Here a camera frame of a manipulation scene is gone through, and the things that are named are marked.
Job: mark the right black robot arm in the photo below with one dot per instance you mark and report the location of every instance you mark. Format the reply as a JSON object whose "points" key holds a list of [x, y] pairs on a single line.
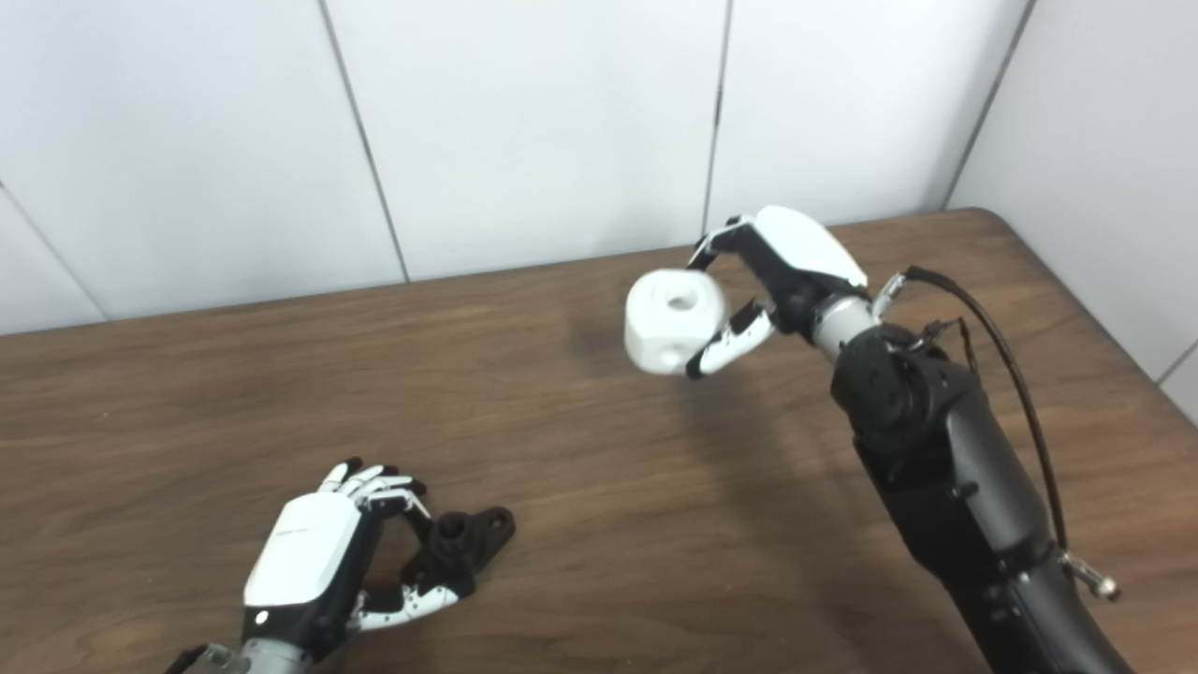
{"points": [[945, 468]]}

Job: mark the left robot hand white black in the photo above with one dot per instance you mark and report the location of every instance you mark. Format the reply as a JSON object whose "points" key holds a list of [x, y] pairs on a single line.
{"points": [[304, 552]]}

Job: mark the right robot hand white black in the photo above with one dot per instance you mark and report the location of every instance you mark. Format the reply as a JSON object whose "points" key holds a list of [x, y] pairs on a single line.
{"points": [[805, 257]]}

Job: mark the black flanged holder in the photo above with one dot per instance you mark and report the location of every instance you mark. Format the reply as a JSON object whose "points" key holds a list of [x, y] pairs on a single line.
{"points": [[459, 548]]}

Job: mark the round white piece with holes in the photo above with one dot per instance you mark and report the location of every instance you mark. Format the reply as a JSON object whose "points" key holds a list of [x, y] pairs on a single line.
{"points": [[669, 323]]}

